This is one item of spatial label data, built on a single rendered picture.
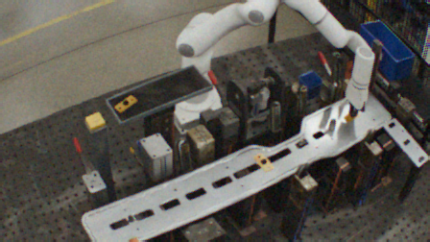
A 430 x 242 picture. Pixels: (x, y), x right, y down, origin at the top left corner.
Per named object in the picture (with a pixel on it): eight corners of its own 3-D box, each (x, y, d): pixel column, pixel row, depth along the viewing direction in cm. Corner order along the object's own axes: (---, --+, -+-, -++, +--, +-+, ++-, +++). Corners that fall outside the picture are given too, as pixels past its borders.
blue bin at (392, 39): (392, 83, 237) (396, 61, 228) (356, 43, 256) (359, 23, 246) (410, 75, 242) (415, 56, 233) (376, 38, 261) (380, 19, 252)
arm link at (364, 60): (353, 66, 212) (350, 80, 206) (357, 41, 203) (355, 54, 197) (370, 73, 210) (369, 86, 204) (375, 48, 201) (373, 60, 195)
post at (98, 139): (106, 207, 222) (90, 134, 191) (98, 195, 227) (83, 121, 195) (120, 202, 225) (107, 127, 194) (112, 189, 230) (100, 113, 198)
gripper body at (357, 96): (346, 76, 211) (343, 96, 219) (362, 91, 205) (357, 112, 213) (358, 71, 214) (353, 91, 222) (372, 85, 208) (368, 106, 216)
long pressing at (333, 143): (105, 261, 170) (104, 259, 169) (77, 215, 183) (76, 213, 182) (394, 119, 225) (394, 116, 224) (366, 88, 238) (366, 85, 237)
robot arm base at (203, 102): (167, 85, 262) (167, 57, 248) (206, 75, 268) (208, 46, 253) (180, 116, 251) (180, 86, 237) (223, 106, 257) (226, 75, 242)
